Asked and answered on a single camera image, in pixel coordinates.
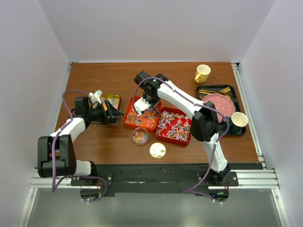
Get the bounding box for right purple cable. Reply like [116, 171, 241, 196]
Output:
[132, 77, 231, 201]

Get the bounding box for yellow mug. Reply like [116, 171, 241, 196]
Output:
[195, 64, 211, 84]

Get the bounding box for black gummy candy tin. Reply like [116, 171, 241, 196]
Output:
[91, 94, 121, 124]

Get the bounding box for gold round lid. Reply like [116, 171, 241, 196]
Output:
[149, 142, 166, 159]

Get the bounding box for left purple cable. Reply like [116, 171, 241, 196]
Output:
[51, 89, 107, 202]

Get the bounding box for black tray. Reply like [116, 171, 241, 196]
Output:
[196, 85, 247, 136]

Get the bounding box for purple cable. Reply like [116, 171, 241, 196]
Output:
[132, 77, 231, 201]
[51, 89, 107, 202]

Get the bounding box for orange candy tin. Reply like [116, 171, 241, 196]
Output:
[123, 97, 162, 133]

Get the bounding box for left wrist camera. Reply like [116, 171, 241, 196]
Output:
[88, 90, 102, 106]

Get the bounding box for red lollipop tin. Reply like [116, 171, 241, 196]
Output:
[155, 107, 191, 147]

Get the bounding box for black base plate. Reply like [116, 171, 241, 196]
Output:
[71, 163, 262, 197]

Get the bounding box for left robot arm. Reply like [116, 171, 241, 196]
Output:
[37, 96, 124, 185]

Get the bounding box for clear glass jar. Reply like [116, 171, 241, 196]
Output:
[132, 127, 149, 146]

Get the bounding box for gold fork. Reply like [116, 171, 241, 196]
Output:
[219, 87, 233, 97]

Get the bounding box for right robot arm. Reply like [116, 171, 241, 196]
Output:
[133, 71, 231, 186]

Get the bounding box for dark green cup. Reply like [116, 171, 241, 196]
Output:
[229, 112, 248, 133]

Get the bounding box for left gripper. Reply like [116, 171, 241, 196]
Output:
[86, 99, 123, 125]

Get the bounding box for pink dotted plate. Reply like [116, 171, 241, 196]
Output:
[202, 93, 236, 118]

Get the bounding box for gold chopsticks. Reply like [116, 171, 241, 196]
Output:
[198, 89, 227, 95]

